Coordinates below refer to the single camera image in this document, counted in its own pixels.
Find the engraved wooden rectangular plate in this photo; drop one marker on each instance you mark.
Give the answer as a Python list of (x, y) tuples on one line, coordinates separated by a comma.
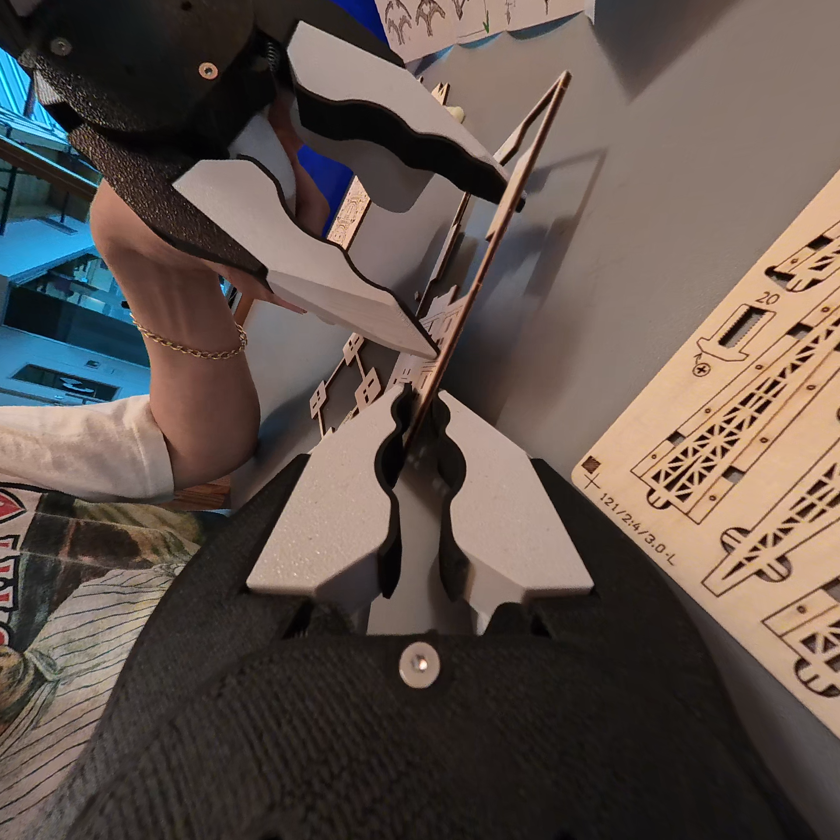
[(351, 216)]

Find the wooden puzzle frame sheet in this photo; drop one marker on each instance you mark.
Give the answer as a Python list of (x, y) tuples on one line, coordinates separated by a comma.
[(446, 321)]

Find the white plastic peg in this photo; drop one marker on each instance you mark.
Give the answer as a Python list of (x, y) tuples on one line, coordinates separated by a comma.
[(457, 113)]

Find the dark sign panel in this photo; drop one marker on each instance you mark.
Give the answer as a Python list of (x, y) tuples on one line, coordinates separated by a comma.
[(39, 380)]

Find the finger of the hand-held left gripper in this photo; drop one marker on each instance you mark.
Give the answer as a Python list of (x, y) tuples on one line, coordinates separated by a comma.
[(315, 275), (367, 72)]

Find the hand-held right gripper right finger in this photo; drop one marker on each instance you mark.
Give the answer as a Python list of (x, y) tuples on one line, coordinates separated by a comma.
[(518, 531)]

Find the wooden tower parts sheet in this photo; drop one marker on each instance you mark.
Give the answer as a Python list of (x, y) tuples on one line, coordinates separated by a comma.
[(669, 410)]

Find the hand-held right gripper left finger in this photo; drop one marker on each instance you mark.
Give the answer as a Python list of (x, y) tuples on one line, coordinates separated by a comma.
[(321, 525)]

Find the wooden linked squares piece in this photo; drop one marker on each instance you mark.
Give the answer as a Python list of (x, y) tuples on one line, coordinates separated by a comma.
[(365, 392)]

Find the small wooden cutout piece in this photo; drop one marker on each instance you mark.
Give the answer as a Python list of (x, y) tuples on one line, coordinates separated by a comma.
[(442, 92)]

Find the person's printed shirt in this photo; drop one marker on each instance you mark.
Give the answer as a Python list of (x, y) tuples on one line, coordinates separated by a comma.
[(98, 623)]

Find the paper instruction sheet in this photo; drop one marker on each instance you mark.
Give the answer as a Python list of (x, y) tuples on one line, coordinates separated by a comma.
[(426, 26)]

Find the person's left hand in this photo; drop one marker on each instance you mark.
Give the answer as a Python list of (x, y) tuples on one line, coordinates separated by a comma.
[(170, 289)]

